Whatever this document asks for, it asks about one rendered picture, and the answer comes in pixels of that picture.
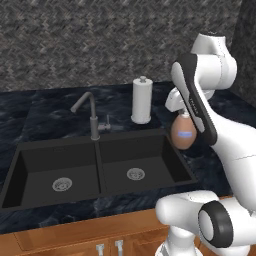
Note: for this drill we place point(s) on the wooden false drawer front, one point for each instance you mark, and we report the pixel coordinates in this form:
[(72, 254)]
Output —
[(93, 230)]

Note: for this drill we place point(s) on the grey sink faucet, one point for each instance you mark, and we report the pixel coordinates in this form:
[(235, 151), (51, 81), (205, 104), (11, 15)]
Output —
[(94, 123)]

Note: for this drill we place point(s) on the white paper towel roll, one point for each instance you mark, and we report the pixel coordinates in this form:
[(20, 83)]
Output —
[(142, 100)]

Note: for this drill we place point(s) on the wooden cabinet door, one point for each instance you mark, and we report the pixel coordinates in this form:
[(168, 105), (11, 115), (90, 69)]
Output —
[(143, 245), (66, 250)]

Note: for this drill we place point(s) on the black double sink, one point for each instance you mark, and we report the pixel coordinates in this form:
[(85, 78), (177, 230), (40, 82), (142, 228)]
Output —
[(100, 166)]

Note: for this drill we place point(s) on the brown soap dispenser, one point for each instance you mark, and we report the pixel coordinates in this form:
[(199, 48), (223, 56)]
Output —
[(181, 135)]

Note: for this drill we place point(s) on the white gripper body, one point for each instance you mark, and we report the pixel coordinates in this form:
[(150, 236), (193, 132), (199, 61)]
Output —
[(174, 100)]

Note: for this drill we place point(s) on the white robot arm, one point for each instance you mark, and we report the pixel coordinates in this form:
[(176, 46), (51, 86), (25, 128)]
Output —
[(233, 146)]

